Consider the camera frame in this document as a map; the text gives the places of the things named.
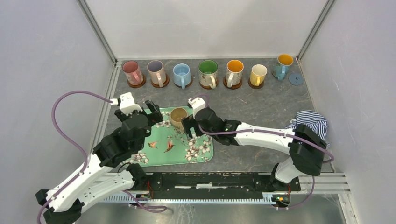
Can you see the beige mug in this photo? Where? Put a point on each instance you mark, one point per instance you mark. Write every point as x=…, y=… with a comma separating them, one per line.
x=176, y=116

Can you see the blue orange-interior mug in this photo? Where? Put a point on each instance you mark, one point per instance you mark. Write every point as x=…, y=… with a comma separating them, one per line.
x=282, y=66

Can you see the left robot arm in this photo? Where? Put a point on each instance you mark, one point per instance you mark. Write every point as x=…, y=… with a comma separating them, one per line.
x=65, y=203

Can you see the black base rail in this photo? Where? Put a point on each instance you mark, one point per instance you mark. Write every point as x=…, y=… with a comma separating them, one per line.
x=251, y=185

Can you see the blue round coaster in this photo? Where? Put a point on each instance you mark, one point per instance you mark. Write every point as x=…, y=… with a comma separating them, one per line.
x=296, y=79

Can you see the light blue mug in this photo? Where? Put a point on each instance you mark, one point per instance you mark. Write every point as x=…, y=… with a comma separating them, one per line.
x=182, y=74

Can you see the orange interior mug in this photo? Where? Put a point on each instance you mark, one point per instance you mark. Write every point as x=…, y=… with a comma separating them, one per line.
x=234, y=72

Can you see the cream yellow-handled mug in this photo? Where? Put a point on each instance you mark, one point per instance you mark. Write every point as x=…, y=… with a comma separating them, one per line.
x=258, y=73

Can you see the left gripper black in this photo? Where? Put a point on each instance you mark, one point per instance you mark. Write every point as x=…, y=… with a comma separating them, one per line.
x=156, y=116

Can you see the green floral tray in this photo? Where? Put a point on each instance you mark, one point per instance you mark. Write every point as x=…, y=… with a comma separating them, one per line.
x=169, y=146

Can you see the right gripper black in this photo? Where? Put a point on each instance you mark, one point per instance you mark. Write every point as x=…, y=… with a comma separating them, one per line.
x=187, y=123

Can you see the blue striped cloth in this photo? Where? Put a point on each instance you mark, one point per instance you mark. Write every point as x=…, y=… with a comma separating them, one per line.
x=315, y=121

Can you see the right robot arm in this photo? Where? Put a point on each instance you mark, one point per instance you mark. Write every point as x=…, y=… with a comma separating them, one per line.
x=306, y=149

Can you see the dark wooden coaster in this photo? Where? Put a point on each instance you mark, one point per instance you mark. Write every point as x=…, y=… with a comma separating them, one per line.
x=255, y=87

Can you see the green interior floral mug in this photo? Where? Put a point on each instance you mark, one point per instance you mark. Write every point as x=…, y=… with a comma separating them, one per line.
x=208, y=72

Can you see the purple interior mug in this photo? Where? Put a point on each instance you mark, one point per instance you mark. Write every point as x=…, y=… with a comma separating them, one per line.
x=157, y=72

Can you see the pink mug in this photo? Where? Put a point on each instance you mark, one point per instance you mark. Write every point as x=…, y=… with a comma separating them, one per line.
x=133, y=72

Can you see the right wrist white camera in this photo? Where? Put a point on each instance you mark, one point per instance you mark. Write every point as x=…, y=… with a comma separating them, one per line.
x=196, y=104

